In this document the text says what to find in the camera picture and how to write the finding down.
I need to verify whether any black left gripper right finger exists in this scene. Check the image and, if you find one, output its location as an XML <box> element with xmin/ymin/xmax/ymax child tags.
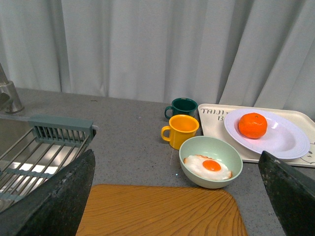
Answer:
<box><xmin>258</xmin><ymin>150</ymin><xmax>315</xmax><ymax>236</ymax></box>

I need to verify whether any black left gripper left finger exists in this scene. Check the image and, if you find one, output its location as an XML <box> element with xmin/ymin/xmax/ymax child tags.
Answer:
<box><xmin>0</xmin><ymin>149</ymin><xmax>95</xmax><ymax>236</ymax></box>

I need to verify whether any white round deep plate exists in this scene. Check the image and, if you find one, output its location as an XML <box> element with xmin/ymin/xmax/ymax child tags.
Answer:
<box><xmin>224</xmin><ymin>108</ymin><xmax>310</xmax><ymax>159</ymax></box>

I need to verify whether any orange mandarin fruit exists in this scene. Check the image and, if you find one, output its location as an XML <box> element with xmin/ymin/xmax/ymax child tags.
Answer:
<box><xmin>238</xmin><ymin>113</ymin><xmax>268</xmax><ymax>139</ymax></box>

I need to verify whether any wooden cutting board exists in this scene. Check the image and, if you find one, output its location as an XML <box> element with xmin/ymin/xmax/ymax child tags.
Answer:
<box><xmin>77</xmin><ymin>184</ymin><xmax>247</xmax><ymax>236</ymax></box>

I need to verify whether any green sink drying rack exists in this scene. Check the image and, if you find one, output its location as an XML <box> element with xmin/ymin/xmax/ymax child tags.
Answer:
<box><xmin>0</xmin><ymin>115</ymin><xmax>97</xmax><ymax>211</ymax></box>

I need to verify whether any steel sink basin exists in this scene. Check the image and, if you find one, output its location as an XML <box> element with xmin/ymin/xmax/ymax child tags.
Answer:
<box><xmin>0</xmin><ymin>113</ymin><xmax>32</xmax><ymax>158</ymax></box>

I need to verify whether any light green bowl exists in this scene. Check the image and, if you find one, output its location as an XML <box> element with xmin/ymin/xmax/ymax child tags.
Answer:
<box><xmin>179</xmin><ymin>136</ymin><xmax>243</xmax><ymax>189</ymax></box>

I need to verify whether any fake fried egg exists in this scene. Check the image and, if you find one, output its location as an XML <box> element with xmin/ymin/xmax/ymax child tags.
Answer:
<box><xmin>183</xmin><ymin>154</ymin><xmax>233</xmax><ymax>181</ymax></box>

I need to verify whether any steel faucet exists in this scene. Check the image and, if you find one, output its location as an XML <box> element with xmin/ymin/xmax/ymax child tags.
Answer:
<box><xmin>0</xmin><ymin>65</ymin><xmax>24</xmax><ymax>114</ymax></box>

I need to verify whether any yellow mug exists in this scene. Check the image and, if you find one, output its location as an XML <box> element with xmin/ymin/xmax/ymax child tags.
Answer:
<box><xmin>160</xmin><ymin>115</ymin><xmax>199</xmax><ymax>150</ymax></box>

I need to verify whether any dark green mug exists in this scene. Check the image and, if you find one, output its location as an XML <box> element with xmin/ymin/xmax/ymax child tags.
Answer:
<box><xmin>164</xmin><ymin>98</ymin><xmax>198</xmax><ymax>119</ymax></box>

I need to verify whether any white curtain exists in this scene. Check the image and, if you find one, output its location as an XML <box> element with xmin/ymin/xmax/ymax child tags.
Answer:
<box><xmin>0</xmin><ymin>0</ymin><xmax>315</xmax><ymax>118</ymax></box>

